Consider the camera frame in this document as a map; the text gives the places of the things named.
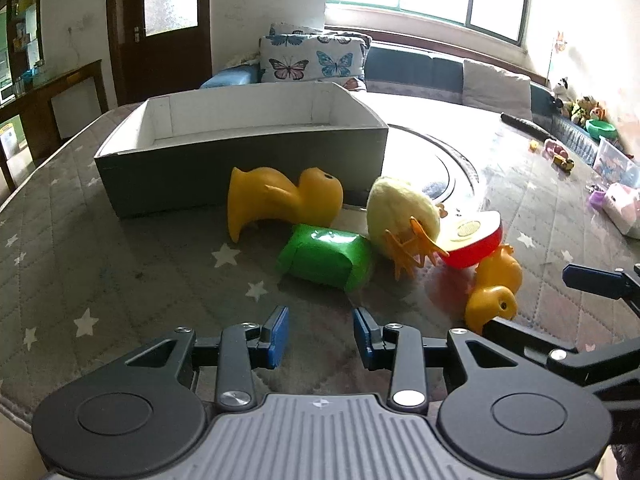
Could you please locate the large yellow duck toy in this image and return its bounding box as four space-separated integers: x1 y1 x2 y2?
227 166 345 243

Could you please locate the red toy apple half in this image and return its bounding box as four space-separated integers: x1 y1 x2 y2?
440 211 503 269

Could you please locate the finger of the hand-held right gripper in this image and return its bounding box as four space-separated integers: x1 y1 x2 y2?
481 316 640 402
561 261 640 306

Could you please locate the grey cardboard box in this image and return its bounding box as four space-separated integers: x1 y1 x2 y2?
94 81 390 219

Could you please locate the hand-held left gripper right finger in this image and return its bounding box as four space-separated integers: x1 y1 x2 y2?
352 307 521 415

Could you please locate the pile of stuffed toys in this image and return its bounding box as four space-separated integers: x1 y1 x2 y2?
570 96 608 126

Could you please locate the dark wooden door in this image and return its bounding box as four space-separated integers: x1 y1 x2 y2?
106 0 213 106

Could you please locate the dark wooden sideboard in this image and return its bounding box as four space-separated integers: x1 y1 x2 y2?
0 59 110 193

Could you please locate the wall shelf with items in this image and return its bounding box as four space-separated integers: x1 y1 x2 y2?
0 0 46 106

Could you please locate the blue sofa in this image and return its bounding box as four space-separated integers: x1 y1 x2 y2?
200 42 601 166

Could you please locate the clear plastic box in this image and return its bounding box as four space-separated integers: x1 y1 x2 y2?
592 137 640 188

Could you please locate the white and pink toy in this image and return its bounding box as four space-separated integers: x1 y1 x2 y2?
602 182 640 238

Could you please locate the yellow plush chick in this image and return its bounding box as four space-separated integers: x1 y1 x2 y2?
366 176 451 281

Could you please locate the green bowl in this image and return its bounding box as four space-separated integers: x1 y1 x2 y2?
585 119 618 142

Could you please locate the green plastic toy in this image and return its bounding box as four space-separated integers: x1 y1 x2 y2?
277 223 373 292

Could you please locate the white cushion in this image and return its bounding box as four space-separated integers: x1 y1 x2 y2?
462 59 532 121

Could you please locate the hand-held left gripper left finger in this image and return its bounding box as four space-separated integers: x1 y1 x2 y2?
125 305 291 413

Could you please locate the black and white plush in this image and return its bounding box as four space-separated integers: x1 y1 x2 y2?
550 77 571 107

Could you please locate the small yellow duck toy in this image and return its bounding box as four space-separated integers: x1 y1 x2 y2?
464 244 523 336

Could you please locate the black remote control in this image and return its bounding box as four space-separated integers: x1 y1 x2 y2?
501 112 557 142

